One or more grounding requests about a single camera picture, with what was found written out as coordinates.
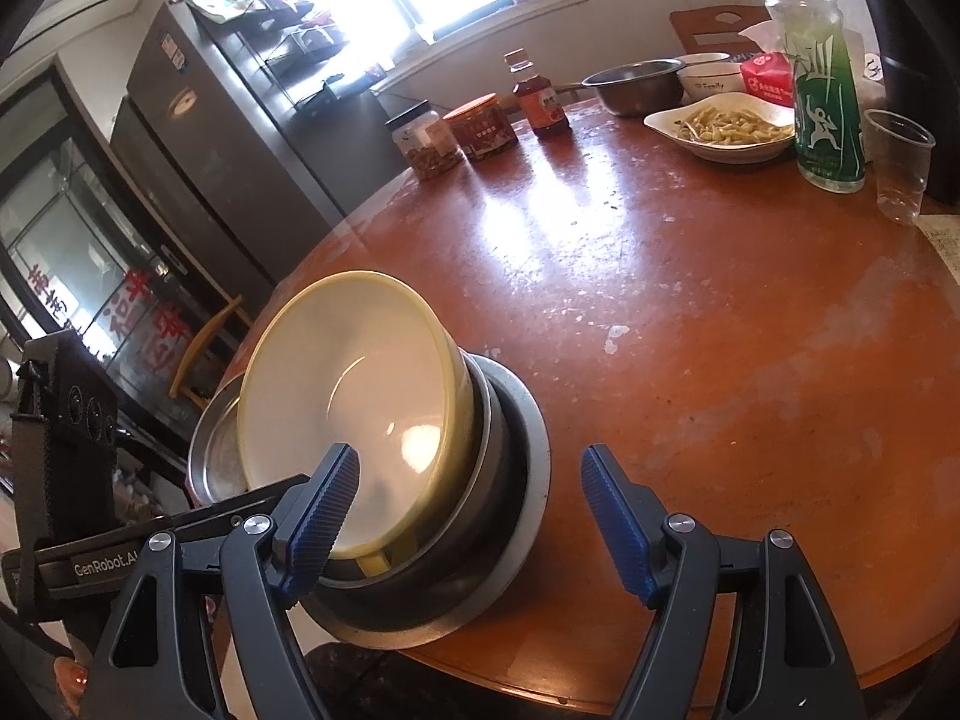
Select dark steel bowl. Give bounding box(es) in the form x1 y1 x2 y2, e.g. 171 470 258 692
314 353 509 596

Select large steel bowl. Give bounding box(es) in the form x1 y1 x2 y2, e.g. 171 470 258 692
301 353 551 650

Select yellow ceramic bowl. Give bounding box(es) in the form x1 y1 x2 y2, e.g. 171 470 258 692
238 270 475 577

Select steel pan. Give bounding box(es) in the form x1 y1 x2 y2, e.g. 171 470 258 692
187 374 249 505

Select left hand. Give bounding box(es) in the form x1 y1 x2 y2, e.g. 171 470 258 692
44 656 89 718

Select wooden chair near door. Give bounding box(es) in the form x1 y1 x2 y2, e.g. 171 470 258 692
167 294 252 411

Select glass door red characters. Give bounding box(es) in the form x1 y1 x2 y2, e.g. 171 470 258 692
2 68 229 455

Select grey refrigerator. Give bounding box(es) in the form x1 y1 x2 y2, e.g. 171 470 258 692
109 0 407 317

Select paper sheet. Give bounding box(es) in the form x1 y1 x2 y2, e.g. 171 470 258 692
916 215 960 283

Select clear jar black lid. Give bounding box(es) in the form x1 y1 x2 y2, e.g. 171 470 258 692
386 99 464 182

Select red-label jar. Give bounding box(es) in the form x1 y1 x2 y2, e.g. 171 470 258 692
443 93 517 163

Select green label plastic bottle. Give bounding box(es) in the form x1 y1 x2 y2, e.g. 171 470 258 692
765 0 866 195

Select white dish with food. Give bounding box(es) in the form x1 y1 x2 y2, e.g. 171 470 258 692
643 93 794 166

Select clear plastic cup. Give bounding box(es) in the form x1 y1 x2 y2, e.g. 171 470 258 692
864 109 935 226

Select brown sauce bottle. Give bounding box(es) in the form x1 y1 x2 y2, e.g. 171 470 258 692
503 49 571 138

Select small steel bowl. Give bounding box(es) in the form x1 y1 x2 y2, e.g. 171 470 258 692
583 59 685 117

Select red snack packet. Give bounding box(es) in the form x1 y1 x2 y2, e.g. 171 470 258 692
740 52 794 107

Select white ceramic bowl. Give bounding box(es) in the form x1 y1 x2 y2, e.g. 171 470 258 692
679 60 745 101

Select wooden chair by wall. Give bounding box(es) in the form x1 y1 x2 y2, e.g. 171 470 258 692
669 5 768 55

